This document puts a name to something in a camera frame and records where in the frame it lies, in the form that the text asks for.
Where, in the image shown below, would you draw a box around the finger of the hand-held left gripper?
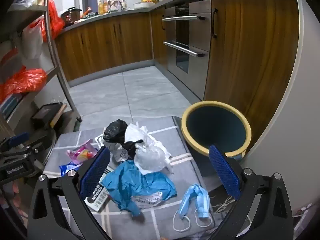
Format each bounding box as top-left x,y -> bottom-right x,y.
0,132 -> 48,160

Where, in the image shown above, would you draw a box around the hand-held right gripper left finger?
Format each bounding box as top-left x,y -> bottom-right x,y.
26,146 -> 112,240

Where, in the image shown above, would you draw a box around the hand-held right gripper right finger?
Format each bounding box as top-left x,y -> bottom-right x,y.
209,144 -> 293,240

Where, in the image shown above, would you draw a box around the pink snack packet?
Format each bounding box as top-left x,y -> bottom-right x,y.
66,139 -> 98,166

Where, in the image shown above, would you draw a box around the blue printed packet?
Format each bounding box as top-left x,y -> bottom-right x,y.
59,160 -> 83,178

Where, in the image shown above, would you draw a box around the blue face mask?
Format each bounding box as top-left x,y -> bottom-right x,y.
172,183 -> 213,232

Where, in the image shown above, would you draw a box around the blue bin with yellow rim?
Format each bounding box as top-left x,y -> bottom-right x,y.
180,101 -> 252,162

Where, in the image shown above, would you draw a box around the white paper towel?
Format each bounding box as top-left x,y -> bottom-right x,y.
139,136 -> 175,175

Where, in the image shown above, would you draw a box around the white box with black stripe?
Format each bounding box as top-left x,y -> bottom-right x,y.
84,182 -> 111,212

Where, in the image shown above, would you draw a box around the clear printed plastic wrapper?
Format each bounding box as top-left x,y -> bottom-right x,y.
95,134 -> 131,165

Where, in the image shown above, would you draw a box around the round metal pan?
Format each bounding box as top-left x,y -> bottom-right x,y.
37,129 -> 58,173

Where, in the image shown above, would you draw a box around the black plastic bag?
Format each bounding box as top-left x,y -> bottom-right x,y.
103,119 -> 143,160

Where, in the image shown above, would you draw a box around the grey checked floor mat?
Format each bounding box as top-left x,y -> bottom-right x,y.
42,115 -> 225,240

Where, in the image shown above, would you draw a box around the wooden cutting board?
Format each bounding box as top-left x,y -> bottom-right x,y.
50,103 -> 68,128

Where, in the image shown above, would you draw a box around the clear plastic bag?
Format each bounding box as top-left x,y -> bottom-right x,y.
134,143 -> 167,172

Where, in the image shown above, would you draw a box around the orange plastic bag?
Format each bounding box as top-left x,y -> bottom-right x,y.
0,67 -> 48,103
41,0 -> 66,43

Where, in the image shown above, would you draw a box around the white printed label paper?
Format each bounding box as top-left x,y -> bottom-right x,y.
131,191 -> 163,209

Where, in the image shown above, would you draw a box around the metal shelf rack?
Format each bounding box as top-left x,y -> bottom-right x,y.
0,0 -> 83,230

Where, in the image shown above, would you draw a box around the hanging white plastic bag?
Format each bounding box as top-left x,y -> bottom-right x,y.
21,19 -> 45,60

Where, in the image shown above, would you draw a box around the tall wooden cabinet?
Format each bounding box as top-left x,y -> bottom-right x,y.
203,0 -> 300,122

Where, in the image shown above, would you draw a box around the long wooden base cabinet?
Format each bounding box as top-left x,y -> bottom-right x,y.
54,12 -> 153,81

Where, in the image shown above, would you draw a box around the stainless steel oven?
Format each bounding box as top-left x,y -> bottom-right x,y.
162,0 -> 212,75

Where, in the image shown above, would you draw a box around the dark rice cooker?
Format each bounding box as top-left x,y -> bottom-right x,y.
60,6 -> 83,27

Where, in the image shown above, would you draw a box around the narrow wooden cabinet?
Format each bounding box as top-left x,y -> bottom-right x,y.
149,6 -> 168,68

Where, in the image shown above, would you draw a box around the yellow bottles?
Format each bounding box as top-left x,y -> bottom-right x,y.
97,0 -> 110,15

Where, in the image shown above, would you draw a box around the grey kitchen countertop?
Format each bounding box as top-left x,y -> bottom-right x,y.
60,0 -> 297,32

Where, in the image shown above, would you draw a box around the dish rack with white bowls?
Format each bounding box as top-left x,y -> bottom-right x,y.
107,0 -> 128,12

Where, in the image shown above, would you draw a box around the white pot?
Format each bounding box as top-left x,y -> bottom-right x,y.
133,2 -> 157,11

